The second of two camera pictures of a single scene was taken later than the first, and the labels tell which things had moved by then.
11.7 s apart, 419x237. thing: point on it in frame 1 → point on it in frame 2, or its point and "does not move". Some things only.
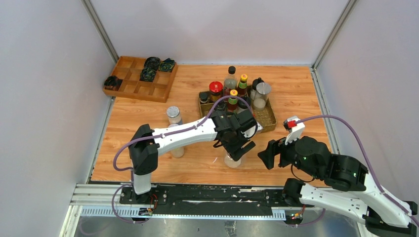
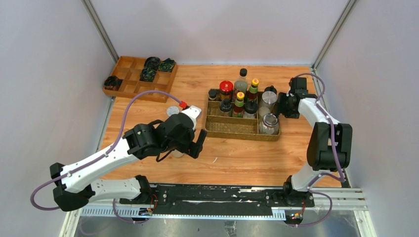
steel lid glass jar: (261, 96) → (268, 104)
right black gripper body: (288, 155) → (284, 105)
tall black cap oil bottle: (230, 82) → (241, 85)
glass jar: (230, 162) → (270, 124)
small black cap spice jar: (203, 97) → (212, 94)
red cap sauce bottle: (215, 88) → (226, 89)
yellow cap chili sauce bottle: (242, 88) → (253, 90)
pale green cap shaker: (178, 153) does not move
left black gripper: (236, 152) → (194, 148)
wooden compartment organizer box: (138, 81) does not move
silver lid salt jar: (174, 115) does not move
